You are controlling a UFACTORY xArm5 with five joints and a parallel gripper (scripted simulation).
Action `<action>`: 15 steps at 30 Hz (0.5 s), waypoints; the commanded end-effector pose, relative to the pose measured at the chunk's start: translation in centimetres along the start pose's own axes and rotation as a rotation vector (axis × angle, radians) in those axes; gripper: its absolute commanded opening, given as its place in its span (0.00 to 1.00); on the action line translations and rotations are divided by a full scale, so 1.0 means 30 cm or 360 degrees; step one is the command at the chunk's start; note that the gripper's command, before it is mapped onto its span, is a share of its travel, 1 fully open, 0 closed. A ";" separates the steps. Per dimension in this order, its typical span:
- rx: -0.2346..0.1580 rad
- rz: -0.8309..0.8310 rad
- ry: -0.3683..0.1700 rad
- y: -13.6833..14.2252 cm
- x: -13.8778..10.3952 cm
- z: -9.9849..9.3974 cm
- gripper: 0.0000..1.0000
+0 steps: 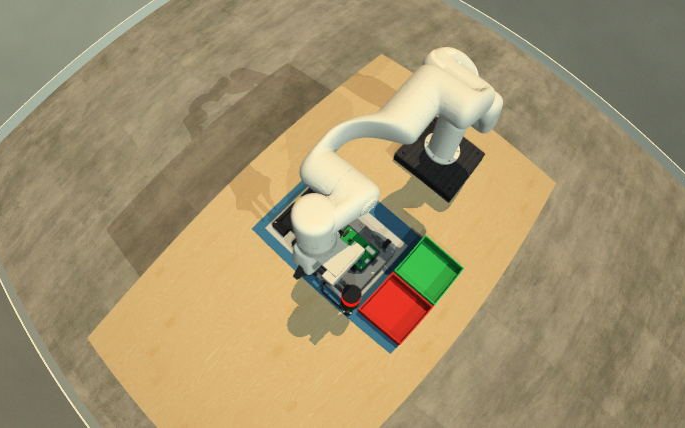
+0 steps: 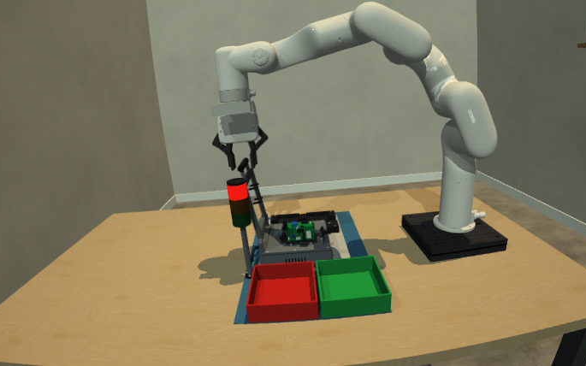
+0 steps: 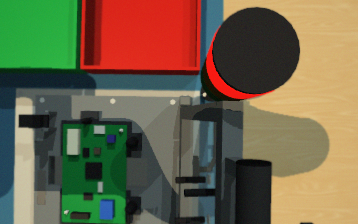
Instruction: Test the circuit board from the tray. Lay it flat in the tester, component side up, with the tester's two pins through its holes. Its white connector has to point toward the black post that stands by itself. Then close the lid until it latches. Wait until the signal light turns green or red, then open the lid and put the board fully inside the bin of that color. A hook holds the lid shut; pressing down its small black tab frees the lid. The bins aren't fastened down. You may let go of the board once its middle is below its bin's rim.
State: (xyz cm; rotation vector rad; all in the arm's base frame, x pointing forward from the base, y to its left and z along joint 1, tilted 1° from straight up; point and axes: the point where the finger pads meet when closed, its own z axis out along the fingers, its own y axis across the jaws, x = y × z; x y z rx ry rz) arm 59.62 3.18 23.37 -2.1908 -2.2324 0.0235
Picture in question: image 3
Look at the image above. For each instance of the green circuit board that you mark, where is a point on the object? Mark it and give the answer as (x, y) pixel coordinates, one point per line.
(94, 167)

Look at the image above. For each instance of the green bin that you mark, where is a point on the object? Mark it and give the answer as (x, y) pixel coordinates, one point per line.
(40, 36)

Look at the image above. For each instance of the red bin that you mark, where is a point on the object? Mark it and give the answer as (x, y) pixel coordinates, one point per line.
(141, 36)

